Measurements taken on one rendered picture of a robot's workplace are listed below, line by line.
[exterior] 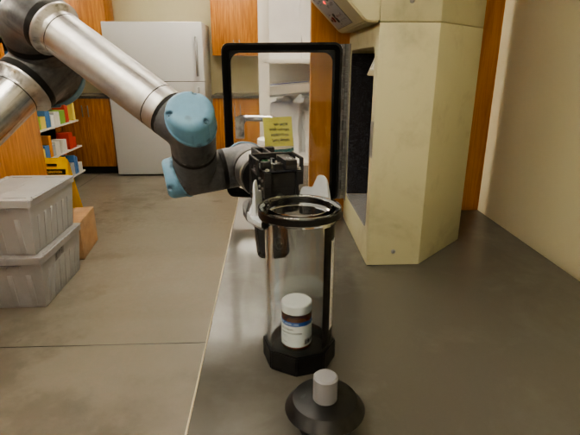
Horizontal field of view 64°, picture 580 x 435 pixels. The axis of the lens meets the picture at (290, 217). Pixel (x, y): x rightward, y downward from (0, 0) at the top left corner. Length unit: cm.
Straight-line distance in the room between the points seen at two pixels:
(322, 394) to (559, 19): 96
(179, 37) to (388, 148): 506
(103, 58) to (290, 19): 154
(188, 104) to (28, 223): 221
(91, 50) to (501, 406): 78
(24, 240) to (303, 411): 251
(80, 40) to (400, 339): 69
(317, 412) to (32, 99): 76
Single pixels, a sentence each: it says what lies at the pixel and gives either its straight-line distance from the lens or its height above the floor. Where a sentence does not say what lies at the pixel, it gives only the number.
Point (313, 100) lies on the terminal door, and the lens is 121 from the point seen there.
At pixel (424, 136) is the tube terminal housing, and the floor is 121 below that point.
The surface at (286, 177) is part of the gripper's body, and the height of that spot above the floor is 118.
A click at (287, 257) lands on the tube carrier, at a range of 57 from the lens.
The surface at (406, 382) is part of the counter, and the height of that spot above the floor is 94.
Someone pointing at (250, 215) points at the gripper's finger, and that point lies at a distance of 61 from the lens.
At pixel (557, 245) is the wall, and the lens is 117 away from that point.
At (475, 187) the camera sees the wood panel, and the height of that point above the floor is 101.
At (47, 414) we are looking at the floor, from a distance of 224.
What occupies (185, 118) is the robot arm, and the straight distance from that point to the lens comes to 71.
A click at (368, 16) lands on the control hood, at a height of 142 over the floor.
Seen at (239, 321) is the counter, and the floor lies 94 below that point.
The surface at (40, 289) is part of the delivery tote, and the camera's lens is 302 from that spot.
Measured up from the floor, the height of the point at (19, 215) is 57.
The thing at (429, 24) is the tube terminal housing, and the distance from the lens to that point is 92.
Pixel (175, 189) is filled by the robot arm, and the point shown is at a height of 113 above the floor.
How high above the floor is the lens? 134
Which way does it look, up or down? 18 degrees down
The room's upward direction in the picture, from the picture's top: straight up
